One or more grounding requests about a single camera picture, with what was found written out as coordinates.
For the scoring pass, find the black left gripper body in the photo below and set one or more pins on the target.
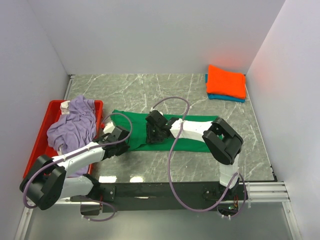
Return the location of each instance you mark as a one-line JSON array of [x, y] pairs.
[[123, 147]]

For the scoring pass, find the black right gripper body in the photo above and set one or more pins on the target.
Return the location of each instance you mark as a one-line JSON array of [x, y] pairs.
[[153, 134]]

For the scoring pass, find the green t-shirt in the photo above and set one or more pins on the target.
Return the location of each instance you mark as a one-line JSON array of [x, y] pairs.
[[190, 139]]

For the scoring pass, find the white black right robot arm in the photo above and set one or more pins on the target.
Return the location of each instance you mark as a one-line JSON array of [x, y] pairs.
[[222, 141]]

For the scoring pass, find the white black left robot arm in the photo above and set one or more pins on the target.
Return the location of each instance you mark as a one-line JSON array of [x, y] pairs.
[[50, 178]]

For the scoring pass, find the lavender t-shirt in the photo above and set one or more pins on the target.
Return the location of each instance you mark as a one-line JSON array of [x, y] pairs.
[[74, 130]]

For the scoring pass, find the white pink garment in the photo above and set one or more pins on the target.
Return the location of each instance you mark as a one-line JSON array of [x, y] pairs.
[[64, 107]]

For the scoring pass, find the black base beam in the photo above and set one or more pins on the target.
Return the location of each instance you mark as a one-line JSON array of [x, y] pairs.
[[201, 196]]

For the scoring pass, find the folded teal t-shirt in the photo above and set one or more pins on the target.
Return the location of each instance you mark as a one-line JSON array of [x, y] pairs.
[[222, 97]]

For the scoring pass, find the red plastic tray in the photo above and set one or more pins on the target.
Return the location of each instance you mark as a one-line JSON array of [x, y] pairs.
[[51, 116]]

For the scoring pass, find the folded orange t-shirt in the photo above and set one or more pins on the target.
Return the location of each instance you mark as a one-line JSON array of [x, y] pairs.
[[226, 83]]

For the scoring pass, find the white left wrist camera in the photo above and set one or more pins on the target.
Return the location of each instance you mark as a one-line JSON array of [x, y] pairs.
[[108, 127]]

